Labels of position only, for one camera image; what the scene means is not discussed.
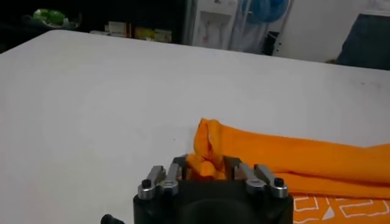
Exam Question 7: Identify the black shelving unit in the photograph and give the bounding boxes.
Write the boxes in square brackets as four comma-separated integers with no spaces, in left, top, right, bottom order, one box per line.
[0,0,190,54]

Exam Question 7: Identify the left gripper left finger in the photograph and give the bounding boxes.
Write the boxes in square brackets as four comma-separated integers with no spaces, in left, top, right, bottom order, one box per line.
[137,155,188,200]

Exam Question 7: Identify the person in white shirt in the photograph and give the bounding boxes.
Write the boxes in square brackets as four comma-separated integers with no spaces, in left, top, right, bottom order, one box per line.
[336,12,390,71]

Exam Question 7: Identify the white red medicine box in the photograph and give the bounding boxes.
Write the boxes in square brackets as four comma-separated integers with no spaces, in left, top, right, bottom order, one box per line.
[105,21,132,38]

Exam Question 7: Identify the yellow green box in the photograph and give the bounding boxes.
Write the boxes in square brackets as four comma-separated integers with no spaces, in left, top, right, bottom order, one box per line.
[133,26,156,41]

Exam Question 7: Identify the yellow white box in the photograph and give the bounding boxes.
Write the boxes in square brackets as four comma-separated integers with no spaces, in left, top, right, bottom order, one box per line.
[154,29,173,43]

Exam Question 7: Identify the glass bowl with green packets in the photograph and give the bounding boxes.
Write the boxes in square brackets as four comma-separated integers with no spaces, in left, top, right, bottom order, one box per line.
[23,8,82,30]

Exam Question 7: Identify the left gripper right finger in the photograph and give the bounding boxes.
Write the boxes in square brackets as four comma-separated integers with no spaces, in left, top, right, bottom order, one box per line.
[224,155,289,199]

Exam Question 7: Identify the white water dispenser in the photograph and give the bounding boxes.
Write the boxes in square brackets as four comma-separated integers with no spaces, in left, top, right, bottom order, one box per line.
[191,0,239,50]

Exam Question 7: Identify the orange t-shirt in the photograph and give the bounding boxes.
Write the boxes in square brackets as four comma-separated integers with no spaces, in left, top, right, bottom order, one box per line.
[186,117,390,224]

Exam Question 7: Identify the white wire jug rack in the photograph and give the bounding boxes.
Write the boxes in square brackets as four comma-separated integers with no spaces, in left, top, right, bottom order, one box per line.
[228,0,294,56]

